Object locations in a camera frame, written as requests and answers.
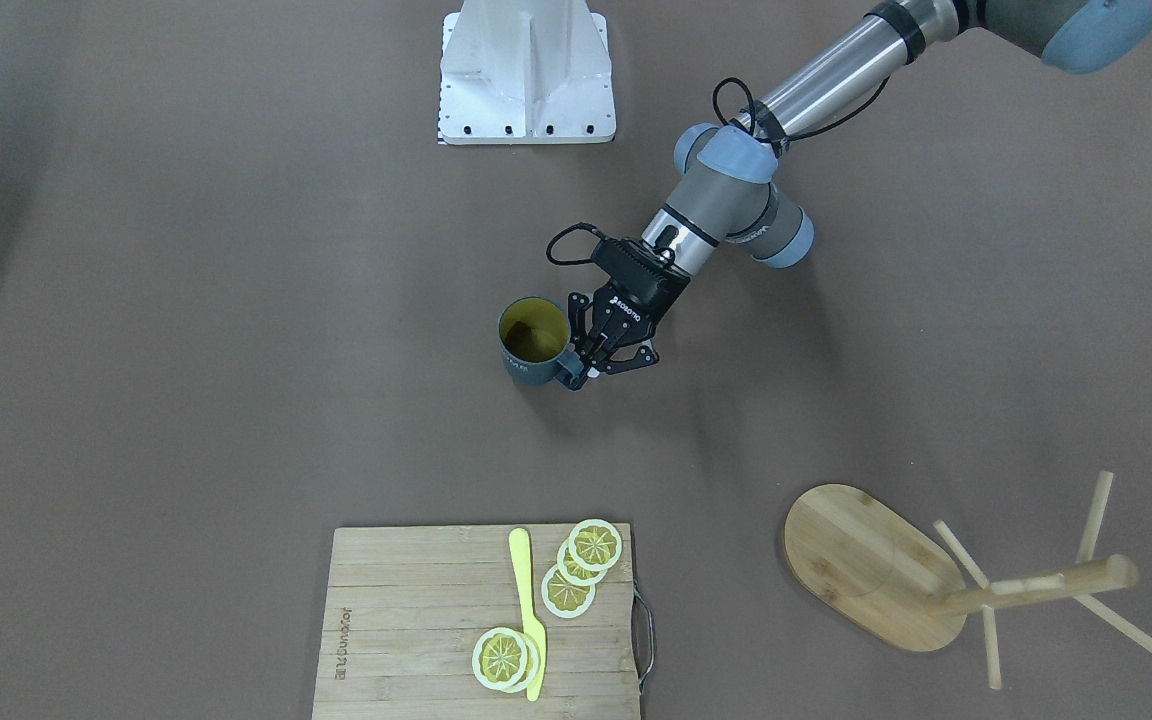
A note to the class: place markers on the upper lemon slice of row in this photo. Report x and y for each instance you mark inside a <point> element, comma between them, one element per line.
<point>594,545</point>

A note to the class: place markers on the wooden cup storage rack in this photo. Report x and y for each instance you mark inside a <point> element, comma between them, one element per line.
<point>916,592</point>

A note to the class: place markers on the lemon slice beside knife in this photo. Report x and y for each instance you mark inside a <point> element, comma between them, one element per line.
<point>501,660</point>

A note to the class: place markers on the middle lemon slice of row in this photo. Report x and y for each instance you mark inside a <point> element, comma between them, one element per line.
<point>574,573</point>

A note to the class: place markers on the yellow plastic knife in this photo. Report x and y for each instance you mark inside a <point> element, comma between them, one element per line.
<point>520,553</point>

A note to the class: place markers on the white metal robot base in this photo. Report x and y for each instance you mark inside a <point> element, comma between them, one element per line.
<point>525,73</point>

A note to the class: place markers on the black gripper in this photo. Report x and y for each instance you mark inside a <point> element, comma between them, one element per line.
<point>648,298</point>

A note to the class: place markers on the bamboo cutting board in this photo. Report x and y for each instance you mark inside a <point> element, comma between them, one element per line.
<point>404,608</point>

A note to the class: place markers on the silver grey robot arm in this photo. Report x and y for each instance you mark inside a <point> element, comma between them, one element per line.
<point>726,192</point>

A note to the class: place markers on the blue mug yellow inside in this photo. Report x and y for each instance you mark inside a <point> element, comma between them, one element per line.
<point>535,337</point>

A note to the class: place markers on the lemon slice under knife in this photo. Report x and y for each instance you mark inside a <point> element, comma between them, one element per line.
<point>532,662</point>

